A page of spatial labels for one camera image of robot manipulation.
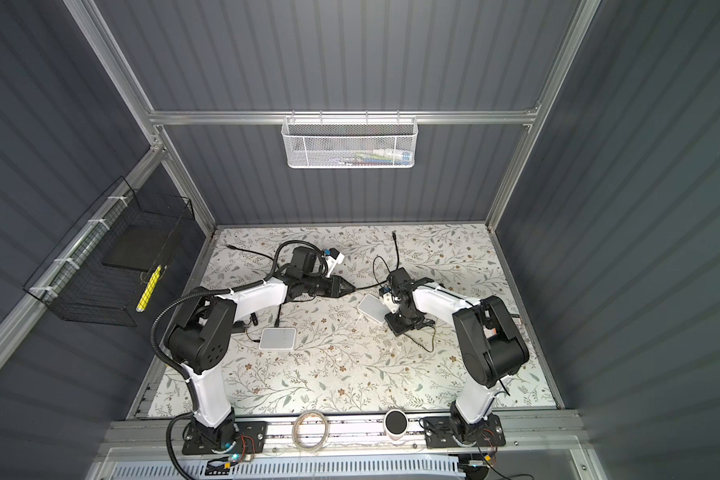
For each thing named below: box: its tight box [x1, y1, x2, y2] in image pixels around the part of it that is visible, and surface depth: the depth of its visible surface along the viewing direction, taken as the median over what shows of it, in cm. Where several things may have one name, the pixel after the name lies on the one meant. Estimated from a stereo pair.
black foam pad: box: [102, 224, 176, 271], surface depth 78 cm
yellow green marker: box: [135, 265, 162, 313], surface depth 71 cm
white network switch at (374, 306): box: [357, 294, 391, 323], surface depth 98 cm
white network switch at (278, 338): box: [259, 327, 297, 350], surface depth 91 cm
